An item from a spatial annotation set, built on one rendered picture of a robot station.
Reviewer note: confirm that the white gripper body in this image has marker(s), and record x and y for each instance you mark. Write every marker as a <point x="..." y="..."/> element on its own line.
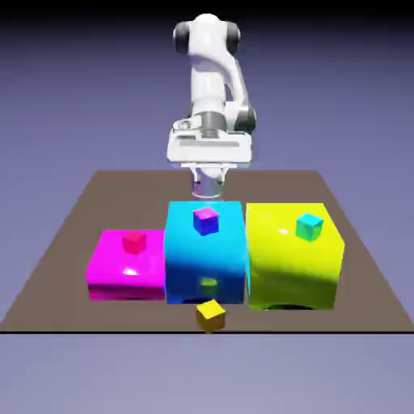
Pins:
<point x="210" y="152"/>

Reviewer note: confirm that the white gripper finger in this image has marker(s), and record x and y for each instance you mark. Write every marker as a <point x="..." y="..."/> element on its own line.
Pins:
<point x="222" y="176"/>
<point x="195" y="176"/>

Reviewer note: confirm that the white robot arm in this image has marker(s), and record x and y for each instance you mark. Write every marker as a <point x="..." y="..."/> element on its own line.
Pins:
<point x="207" y="64"/>

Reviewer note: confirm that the small purple cube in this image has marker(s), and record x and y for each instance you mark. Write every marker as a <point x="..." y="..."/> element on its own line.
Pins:
<point x="206" y="221"/>

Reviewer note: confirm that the small red cube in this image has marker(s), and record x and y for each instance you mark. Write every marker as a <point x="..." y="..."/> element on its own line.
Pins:
<point x="134" y="242"/>

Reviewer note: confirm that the small cyan cube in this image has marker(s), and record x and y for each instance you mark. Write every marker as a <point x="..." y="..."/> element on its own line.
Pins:
<point x="309" y="227"/>

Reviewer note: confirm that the small yellow cube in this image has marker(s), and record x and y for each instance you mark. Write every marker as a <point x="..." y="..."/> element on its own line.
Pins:
<point x="210" y="317"/>

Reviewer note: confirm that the large cyan box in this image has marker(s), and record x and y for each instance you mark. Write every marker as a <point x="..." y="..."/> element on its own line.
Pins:
<point x="207" y="258"/>

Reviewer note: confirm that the large yellow box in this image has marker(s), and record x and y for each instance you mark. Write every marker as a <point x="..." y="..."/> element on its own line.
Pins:
<point x="291" y="268"/>

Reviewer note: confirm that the large magenta box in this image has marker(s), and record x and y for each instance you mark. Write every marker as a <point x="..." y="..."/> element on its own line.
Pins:
<point x="126" y="275"/>

